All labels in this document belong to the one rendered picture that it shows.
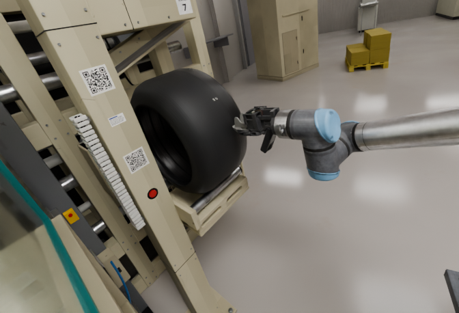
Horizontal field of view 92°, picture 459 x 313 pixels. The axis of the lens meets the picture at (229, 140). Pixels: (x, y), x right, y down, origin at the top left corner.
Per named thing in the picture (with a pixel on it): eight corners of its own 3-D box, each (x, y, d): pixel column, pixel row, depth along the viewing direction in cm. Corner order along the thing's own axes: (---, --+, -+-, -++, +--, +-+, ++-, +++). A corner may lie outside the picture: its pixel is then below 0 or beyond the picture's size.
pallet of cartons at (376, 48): (344, 72, 520) (345, 40, 487) (345, 61, 613) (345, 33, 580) (388, 68, 481) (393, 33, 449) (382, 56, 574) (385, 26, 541)
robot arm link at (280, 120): (302, 130, 71) (287, 145, 66) (289, 130, 75) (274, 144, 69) (297, 104, 68) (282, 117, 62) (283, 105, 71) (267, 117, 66)
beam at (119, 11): (77, 40, 81) (54, -8, 74) (61, 47, 98) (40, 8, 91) (198, 17, 118) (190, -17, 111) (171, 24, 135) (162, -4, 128)
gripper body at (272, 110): (253, 106, 79) (283, 104, 71) (259, 127, 82) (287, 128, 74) (240, 114, 74) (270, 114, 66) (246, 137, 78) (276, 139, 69)
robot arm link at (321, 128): (332, 152, 58) (327, 117, 54) (289, 147, 66) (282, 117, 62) (344, 134, 63) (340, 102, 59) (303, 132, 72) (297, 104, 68)
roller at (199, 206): (194, 219, 95) (191, 211, 93) (188, 214, 98) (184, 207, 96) (243, 173, 117) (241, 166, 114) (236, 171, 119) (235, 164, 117)
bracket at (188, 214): (197, 231, 93) (190, 214, 88) (149, 198, 119) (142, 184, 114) (203, 225, 95) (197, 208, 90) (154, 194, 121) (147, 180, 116)
